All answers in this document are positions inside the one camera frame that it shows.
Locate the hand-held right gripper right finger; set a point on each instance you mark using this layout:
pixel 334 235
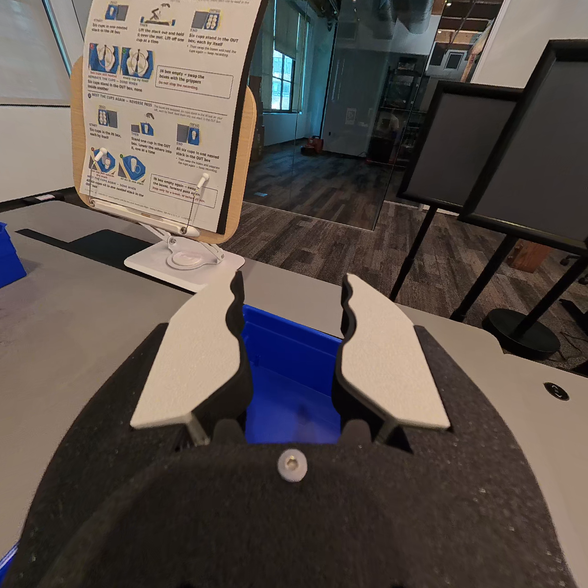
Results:
pixel 390 367

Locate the wooden instruction board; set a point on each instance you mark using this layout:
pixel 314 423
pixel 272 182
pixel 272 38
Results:
pixel 156 101

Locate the blue plastic bin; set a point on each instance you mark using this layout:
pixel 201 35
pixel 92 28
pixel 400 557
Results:
pixel 9 257
pixel 294 377

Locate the white board stand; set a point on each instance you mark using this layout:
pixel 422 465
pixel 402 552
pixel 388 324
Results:
pixel 188 262

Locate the round table grommet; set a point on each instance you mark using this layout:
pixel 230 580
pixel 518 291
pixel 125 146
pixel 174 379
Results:
pixel 556 390

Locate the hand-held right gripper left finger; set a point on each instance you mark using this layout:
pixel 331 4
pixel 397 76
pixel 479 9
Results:
pixel 188 367

